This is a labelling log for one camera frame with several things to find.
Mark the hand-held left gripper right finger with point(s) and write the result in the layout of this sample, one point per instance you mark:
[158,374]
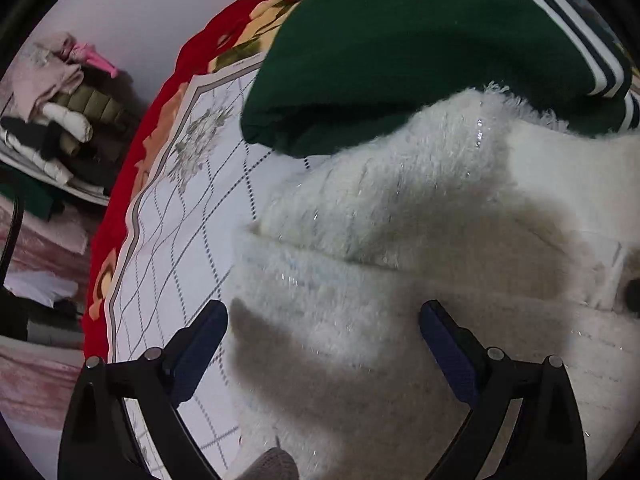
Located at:
[447,355]

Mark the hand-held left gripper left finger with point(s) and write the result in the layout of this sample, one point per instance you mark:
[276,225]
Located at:
[200,350]

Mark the white fluffy sweater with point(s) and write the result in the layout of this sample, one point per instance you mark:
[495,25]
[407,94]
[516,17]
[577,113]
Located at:
[400,200]

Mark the green striped-trim sweater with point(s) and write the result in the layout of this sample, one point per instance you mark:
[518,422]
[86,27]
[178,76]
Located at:
[400,50]

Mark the white diamond-pattern floral mat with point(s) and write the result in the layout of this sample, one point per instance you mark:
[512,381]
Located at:
[200,220]

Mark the grey knit cloth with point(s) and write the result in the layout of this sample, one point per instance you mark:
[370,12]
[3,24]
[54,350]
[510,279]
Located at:
[270,464]

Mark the red floral blanket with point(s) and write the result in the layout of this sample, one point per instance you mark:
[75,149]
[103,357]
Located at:
[120,210]

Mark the dark green hanging garment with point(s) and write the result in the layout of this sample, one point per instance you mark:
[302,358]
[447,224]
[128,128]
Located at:
[25,195]

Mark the white puffer jacket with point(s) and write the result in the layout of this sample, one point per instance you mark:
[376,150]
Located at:
[67,122]

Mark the black hanging garment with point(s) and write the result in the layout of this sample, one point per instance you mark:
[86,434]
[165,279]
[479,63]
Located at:
[35,137]

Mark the olive puffer vest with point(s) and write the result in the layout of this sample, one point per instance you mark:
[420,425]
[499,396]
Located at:
[95,101]

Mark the bright pink hanging item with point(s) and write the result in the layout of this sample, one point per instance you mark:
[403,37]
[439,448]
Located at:
[100,61]

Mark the pink fleece garment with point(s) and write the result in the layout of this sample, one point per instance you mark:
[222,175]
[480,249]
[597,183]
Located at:
[40,72]

